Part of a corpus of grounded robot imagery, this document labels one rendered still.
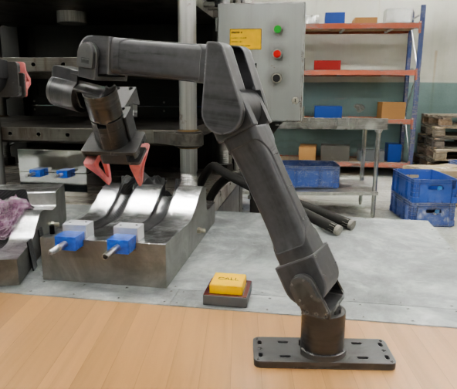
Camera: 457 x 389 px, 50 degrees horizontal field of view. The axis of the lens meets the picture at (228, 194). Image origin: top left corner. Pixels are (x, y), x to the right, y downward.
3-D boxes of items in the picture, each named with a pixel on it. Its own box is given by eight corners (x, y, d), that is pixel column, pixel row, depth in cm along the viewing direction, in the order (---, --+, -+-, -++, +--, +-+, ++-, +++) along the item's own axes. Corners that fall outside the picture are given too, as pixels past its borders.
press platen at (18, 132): (208, 184, 163) (208, 131, 160) (-127, 171, 184) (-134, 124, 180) (242, 153, 244) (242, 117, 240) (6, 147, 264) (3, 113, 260)
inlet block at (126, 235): (119, 272, 86) (117, 243, 85) (92, 270, 87) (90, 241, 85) (144, 248, 98) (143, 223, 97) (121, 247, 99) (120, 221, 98)
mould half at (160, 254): (166, 288, 95) (164, 221, 92) (42, 279, 99) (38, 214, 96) (214, 221, 143) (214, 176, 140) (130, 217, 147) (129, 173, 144)
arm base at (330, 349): (253, 294, 73) (255, 315, 66) (387, 296, 73) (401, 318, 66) (252, 342, 75) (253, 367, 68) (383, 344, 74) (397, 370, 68)
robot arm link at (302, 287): (289, 274, 66) (330, 282, 63) (309, 255, 74) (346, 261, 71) (287, 316, 67) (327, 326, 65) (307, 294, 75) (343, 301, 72)
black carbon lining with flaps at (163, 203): (146, 243, 100) (144, 198, 98) (72, 238, 102) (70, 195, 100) (187, 204, 133) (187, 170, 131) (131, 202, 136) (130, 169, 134)
